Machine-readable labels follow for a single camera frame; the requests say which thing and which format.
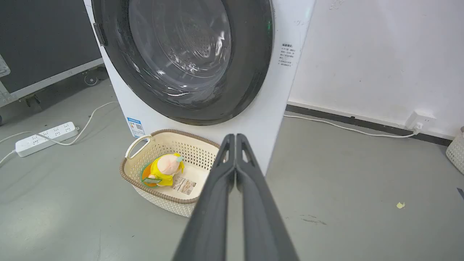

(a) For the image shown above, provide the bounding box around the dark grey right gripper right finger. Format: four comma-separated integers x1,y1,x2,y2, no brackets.
236,134,300,261

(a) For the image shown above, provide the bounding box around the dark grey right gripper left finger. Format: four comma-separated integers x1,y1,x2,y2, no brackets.
172,134,236,261

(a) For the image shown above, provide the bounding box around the white front-load washing machine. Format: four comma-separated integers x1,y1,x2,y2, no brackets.
83,0,316,177

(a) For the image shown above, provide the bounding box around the round dark washing machine door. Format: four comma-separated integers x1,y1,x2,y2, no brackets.
91,0,274,126

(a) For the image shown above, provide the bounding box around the printed paper label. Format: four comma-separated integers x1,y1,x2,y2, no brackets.
172,177,197,196

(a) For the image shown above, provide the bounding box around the yellow plush doll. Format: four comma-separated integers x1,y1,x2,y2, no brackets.
140,153,185,188

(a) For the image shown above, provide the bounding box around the cream perforated laundry basket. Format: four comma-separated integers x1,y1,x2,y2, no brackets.
120,129,221,218

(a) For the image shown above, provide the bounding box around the blue energy label sticker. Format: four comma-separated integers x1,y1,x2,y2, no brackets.
127,117,146,139

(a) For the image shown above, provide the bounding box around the white power strip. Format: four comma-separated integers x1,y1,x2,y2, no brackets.
15,122,80,158

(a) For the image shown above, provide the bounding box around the white woven basket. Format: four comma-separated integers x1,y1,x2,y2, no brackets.
446,127,464,175

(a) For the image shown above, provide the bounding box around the black flight case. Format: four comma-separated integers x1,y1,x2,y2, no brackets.
0,0,104,108

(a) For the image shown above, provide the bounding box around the white wall plug with cable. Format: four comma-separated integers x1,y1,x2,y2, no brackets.
283,114,424,138

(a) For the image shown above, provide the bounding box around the white power strip cable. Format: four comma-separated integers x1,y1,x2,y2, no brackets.
0,101,119,167

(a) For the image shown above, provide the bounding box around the white wall socket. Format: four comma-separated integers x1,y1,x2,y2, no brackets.
405,111,437,132

